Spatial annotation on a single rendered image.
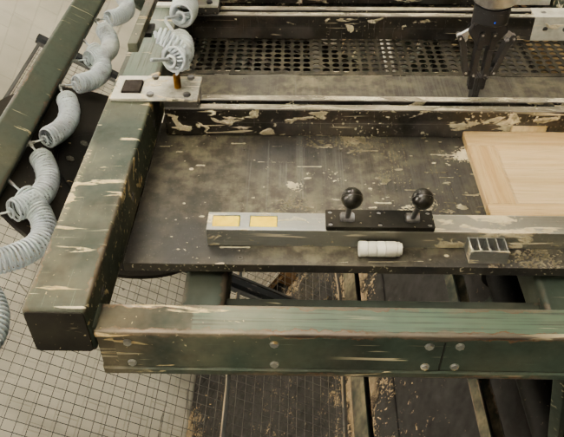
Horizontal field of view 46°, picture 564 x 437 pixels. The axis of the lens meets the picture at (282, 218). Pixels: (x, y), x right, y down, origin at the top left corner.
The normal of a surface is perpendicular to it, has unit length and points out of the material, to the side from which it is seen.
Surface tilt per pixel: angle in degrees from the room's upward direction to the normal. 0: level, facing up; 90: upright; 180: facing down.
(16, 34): 90
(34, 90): 90
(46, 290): 59
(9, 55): 90
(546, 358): 90
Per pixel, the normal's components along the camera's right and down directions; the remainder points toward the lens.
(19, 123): 0.51, -0.64
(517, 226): 0.00, -0.75
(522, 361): -0.02, 0.66
